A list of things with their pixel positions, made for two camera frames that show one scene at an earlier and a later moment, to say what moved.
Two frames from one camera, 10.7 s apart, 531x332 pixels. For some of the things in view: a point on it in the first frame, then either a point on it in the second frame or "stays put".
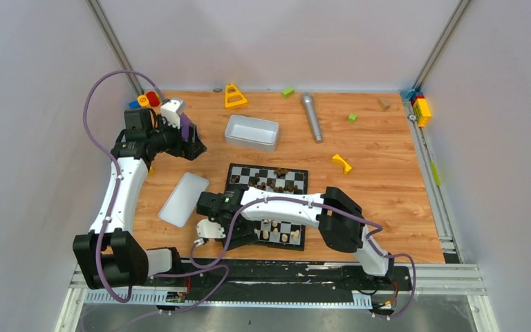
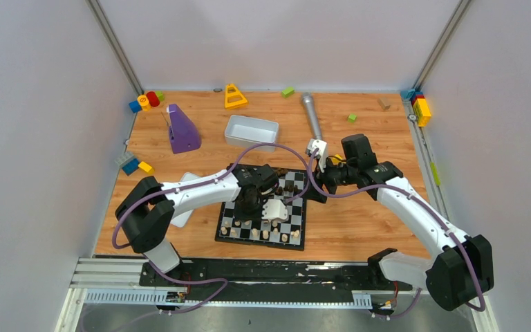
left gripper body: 191,144 to 251,201
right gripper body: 245,231 to 336,176
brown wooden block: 384,103 stays put
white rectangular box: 252,133 stays put
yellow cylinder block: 143,101 stays put
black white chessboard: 272,233 stays put
